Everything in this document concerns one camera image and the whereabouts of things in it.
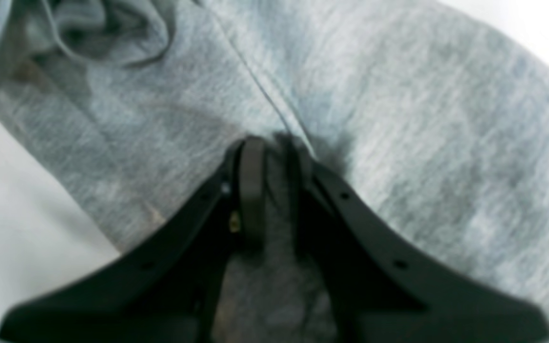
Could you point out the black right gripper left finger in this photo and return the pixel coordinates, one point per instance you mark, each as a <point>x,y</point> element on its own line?
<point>165,290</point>

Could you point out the grey t-shirt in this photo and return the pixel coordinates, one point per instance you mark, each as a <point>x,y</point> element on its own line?
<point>115,112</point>

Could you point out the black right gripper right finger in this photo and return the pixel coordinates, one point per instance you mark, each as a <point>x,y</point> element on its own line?
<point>382,289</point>

